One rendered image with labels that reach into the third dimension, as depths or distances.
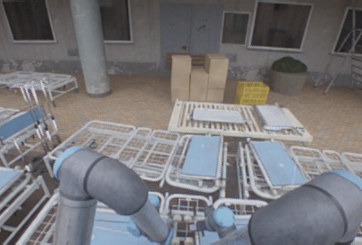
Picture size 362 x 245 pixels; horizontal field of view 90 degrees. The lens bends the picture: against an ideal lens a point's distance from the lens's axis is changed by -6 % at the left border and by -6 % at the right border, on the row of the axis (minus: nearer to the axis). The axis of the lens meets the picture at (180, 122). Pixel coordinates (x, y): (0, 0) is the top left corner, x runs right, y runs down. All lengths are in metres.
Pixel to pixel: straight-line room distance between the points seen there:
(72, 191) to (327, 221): 0.58
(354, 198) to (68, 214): 0.68
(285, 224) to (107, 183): 0.40
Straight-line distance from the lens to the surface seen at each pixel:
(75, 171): 0.58
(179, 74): 4.25
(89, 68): 5.12
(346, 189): 0.50
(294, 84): 6.11
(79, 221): 0.66
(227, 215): 0.97
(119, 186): 0.53
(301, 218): 0.43
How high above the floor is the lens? 1.90
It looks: 29 degrees down
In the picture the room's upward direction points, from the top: 2 degrees clockwise
